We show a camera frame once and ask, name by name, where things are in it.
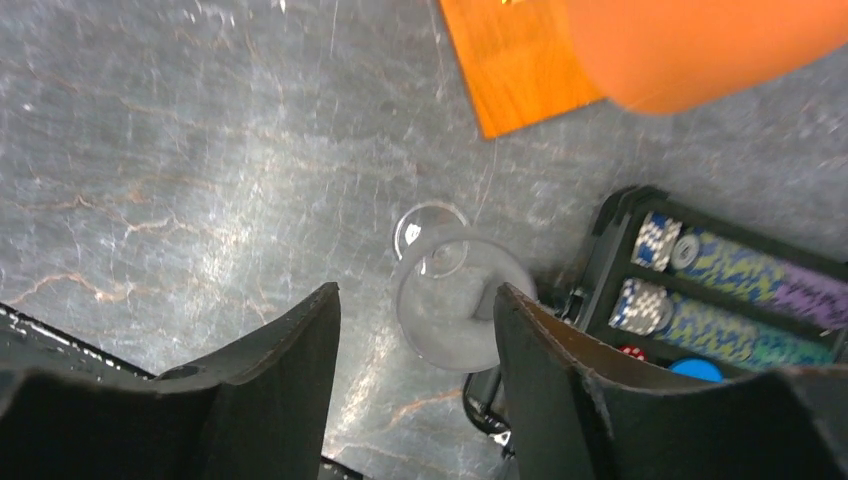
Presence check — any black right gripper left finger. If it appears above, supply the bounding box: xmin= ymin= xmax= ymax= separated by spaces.
xmin=0 ymin=282 xmax=342 ymax=480

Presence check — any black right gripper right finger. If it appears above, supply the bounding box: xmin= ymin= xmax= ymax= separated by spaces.
xmin=494 ymin=284 xmax=847 ymax=479

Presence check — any clear champagne flute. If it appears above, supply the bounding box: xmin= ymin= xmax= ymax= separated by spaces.
xmin=392 ymin=200 xmax=536 ymax=373

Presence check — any orange wine glass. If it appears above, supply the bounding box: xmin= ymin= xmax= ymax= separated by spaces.
xmin=566 ymin=1 xmax=847 ymax=115

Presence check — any blue dealer chip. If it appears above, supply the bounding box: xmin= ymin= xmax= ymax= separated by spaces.
xmin=668 ymin=358 xmax=724 ymax=383

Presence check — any black poker chip case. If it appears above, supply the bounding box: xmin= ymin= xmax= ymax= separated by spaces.
xmin=461 ymin=185 xmax=848 ymax=458

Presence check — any gold wire rack wooden base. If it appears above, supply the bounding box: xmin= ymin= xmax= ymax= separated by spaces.
xmin=439 ymin=0 xmax=603 ymax=140

